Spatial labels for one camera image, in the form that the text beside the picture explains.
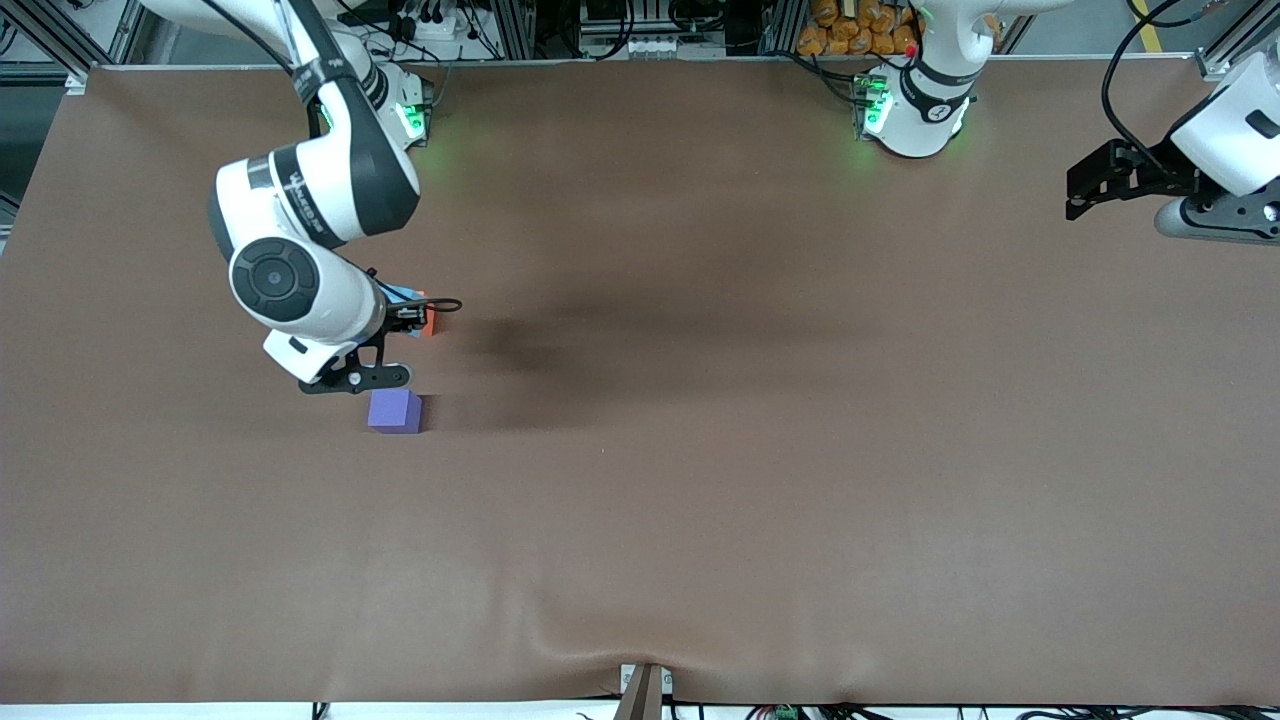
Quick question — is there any purple foam block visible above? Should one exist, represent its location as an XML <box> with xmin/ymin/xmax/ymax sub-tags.
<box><xmin>367</xmin><ymin>388</ymin><xmax>424</xmax><ymax>435</ymax></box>

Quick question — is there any pile of orange fruits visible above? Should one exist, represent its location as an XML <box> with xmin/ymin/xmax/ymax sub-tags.
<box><xmin>797</xmin><ymin>0</ymin><xmax>923</xmax><ymax>58</ymax></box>

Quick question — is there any white power strip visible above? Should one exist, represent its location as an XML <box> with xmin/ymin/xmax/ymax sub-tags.
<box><xmin>393</xmin><ymin>0</ymin><xmax>457</xmax><ymax>43</ymax></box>

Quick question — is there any brown table cloth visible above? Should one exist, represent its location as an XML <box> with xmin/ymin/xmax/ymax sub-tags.
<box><xmin>0</xmin><ymin>58</ymin><xmax>1280</xmax><ymax>707</ymax></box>

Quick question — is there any metal table clamp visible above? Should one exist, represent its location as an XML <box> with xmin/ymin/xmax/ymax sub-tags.
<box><xmin>615</xmin><ymin>662</ymin><xmax>674</xmax><ymax>720</ymax></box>

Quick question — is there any aluminium frame post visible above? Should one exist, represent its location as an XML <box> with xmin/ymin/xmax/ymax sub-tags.
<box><xmin>495</xmin><ymin>0</ymin><xmax>542</xmax><ymax>61</ymax></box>
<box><xmin>1195</xmin><ymin>0</ymin><xmax>1280</xmax><ymax>83</ymax></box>
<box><xmin>765</xmin><ymin>0</ymin><xmax>807</xmax><ymax>57</ymax></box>
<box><xmin>0</xmin><ymin>0</ymin><xmax>96</xmax><ymax>96</ymax></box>

